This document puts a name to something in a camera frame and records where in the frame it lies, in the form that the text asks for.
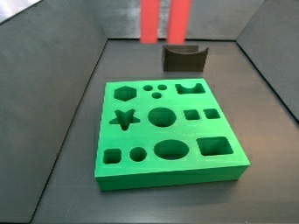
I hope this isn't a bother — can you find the green shape-sorting board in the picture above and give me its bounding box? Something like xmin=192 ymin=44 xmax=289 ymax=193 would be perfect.
xmin=95 ymin=79 xmax=249 ymax=191

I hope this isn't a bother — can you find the red double-square block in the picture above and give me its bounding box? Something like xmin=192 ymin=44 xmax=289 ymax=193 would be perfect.
xmin=140 ymin=0 xmax=192 ymax=45

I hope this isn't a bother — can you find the black curved holder stand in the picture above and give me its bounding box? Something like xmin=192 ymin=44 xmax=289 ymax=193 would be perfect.
xmin=163 ymin=45 xmax=209 ymax=72

